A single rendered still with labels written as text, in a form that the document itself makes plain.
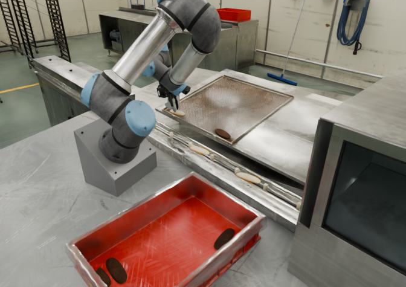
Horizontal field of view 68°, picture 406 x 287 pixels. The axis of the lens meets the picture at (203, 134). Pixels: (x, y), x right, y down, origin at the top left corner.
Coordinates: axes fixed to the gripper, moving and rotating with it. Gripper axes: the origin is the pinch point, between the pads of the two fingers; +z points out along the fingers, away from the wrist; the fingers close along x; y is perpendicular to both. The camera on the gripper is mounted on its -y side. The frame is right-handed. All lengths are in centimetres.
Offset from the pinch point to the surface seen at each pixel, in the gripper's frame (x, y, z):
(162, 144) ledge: 27.2, -4.7, 2.1
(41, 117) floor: -85, 241, 88
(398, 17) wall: -323, -142, 54
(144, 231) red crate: 73, -23, -1
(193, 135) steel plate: 8.8, -11.7, 9.4
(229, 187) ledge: 45, -43, 3
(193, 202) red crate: 55, -32, 3
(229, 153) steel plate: 18.5, -33.9, 9.6
